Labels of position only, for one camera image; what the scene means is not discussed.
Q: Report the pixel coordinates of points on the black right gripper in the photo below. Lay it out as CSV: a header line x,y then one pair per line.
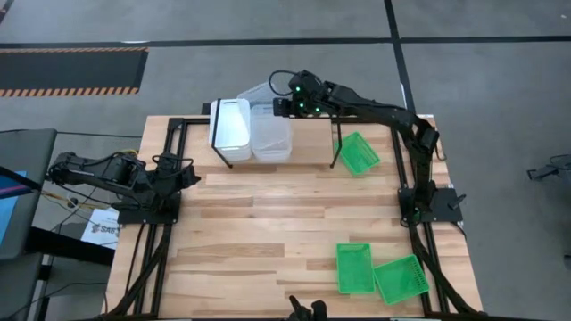
x,y
312,107

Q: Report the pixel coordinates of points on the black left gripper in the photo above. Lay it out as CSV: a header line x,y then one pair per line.
x,y
171,180

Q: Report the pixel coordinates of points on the clear plastic basket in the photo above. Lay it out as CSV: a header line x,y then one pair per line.
x,y
272,157
270,129
259,94

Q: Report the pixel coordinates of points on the white plastic basket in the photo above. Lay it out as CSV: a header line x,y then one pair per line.
x,y
233,156
229,127

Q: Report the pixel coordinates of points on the green plastic mesh basket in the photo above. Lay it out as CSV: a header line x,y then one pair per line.
x,y
355,267
401,279
358,153

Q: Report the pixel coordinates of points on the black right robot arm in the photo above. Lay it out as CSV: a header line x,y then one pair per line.
x,y
383,111

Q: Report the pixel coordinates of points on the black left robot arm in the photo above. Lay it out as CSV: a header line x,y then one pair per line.
x,y
102,176

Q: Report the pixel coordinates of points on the white printed paper sheet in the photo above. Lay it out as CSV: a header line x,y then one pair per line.
x,y
103,229

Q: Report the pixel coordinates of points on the black bench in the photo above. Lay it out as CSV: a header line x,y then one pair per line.
x,y
71,247

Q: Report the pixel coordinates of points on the black hazard-striped floor mat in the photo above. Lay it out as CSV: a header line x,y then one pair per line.
x,y
71,71

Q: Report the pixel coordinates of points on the grey desk top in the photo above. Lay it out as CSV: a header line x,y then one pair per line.
x,y
31,147

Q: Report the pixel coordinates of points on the blue sheet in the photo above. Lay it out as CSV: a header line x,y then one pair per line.
x,y
9,209

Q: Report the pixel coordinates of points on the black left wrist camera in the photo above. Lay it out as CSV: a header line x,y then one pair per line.
x,y
165,162

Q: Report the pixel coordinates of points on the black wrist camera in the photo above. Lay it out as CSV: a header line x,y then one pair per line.
x,y
165,162
305,82

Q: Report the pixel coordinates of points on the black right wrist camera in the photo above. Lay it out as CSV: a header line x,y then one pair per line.
x,y
305,82

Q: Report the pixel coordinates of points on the black aluminium table frame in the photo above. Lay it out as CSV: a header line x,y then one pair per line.
x,y
171,142

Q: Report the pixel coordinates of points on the black table-level camera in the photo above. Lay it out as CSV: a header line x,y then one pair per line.
x,y
308,310

